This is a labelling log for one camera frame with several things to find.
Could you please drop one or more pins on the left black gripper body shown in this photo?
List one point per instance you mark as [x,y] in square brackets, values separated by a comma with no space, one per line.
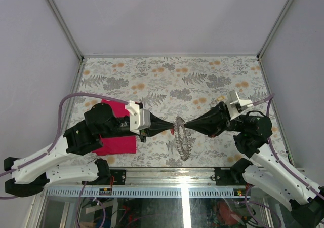
[121,129]

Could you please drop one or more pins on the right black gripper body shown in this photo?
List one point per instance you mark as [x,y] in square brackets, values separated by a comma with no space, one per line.
[237,123]

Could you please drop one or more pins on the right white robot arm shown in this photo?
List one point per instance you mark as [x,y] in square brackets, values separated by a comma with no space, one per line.
[261,165]

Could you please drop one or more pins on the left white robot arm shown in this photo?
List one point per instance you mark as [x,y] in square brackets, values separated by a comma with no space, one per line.
[30,175]

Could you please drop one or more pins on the red cloth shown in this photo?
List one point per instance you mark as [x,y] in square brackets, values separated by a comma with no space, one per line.
[117,145]

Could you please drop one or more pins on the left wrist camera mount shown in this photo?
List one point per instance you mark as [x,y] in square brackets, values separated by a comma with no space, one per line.
[139,117]

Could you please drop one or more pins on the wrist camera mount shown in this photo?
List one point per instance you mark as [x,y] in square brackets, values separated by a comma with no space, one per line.
[235,105]
[139,117]

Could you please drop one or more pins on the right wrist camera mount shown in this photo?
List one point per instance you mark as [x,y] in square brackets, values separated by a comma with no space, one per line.
[235,105]

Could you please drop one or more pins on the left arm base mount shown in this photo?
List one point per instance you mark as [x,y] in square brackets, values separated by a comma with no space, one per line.
[107,176]

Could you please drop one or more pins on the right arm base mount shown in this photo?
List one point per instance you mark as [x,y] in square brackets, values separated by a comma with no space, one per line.
[231,176]

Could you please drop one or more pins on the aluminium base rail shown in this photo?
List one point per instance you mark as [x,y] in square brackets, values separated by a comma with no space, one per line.
[156,182]

